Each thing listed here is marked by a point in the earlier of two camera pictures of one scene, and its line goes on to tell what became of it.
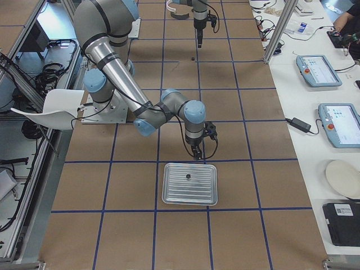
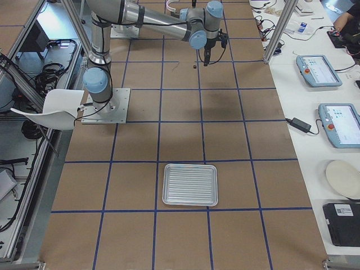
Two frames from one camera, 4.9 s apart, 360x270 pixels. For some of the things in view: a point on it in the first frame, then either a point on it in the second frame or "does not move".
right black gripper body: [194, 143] to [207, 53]
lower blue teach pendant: [341, 122] does not move
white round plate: [343, 178] does not move
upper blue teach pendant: [317, 71] does not move
